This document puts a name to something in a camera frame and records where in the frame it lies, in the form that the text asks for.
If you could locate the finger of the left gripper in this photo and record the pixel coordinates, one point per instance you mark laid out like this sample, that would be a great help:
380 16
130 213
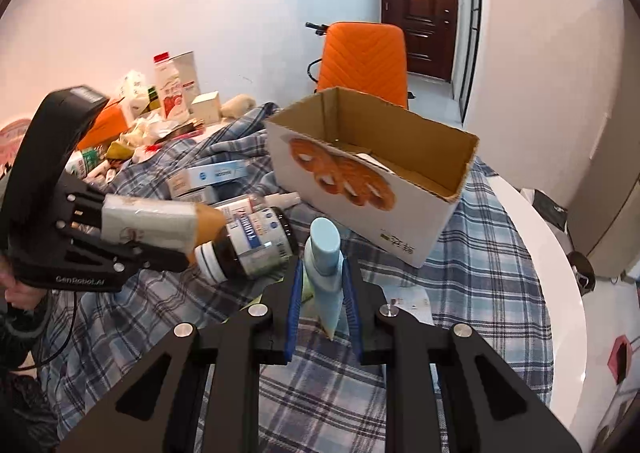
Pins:
144 256

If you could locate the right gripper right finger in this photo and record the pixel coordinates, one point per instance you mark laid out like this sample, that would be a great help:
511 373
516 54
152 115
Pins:
383 334

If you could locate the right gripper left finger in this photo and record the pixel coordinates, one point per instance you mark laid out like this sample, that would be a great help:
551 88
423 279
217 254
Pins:
261 334

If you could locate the white plastic bottle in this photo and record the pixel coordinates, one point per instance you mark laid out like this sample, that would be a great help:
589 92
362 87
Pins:
165 224

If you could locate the white Raison box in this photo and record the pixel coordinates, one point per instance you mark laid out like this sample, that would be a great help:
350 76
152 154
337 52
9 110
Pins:
194 178

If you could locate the brown bottle white cap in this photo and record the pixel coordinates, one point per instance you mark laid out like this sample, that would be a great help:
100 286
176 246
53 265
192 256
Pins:
251 246

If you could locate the amber soap bar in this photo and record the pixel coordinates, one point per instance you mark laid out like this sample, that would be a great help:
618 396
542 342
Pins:
209 222

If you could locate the person's left hand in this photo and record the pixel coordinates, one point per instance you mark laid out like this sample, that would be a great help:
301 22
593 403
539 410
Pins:
16 293

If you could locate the blue plaid cloth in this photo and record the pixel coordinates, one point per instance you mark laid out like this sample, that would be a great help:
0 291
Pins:
454 352

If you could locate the orange box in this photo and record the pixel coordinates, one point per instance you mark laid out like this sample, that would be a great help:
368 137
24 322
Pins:
108 126

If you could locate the white tissue pack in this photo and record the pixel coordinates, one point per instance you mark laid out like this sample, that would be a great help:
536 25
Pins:
132 95

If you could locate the cardboard box with pretzel print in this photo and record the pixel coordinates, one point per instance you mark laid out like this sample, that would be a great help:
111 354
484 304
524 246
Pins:
390 175

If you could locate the small white box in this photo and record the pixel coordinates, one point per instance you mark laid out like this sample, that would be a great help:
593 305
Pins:
206 108

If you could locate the beige plush toy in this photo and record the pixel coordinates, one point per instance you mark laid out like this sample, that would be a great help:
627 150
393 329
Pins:
237 106

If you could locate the strawberry milk carton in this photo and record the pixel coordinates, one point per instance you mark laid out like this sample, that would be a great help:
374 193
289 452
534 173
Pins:
169 88

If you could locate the black bucket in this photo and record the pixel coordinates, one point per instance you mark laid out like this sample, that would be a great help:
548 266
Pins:
583 271

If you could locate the orange chair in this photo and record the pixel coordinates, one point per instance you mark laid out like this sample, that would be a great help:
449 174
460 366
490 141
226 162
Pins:
366 57

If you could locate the bicycle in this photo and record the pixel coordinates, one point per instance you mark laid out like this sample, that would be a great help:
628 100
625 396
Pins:
320 30

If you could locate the dark brown door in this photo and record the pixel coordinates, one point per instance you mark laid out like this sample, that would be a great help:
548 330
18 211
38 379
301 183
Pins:
430 31

